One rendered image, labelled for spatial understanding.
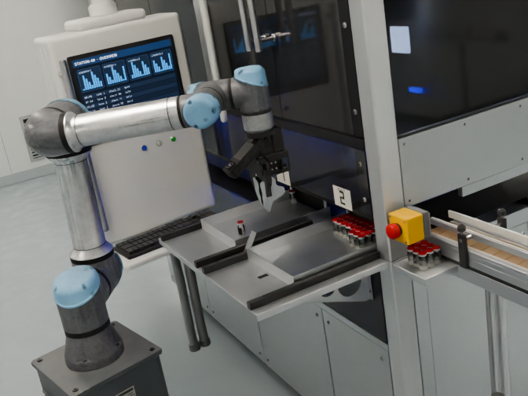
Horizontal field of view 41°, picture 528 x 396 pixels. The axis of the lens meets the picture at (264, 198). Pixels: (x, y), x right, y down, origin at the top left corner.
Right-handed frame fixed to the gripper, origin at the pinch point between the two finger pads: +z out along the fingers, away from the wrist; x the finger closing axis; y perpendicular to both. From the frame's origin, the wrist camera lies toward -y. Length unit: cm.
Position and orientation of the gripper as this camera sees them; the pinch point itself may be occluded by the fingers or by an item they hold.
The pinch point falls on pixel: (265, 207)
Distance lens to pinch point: 177.5
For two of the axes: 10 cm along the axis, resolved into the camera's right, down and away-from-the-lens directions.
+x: -4.7, -2.2, 8.5
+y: 8.7, -2.9, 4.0
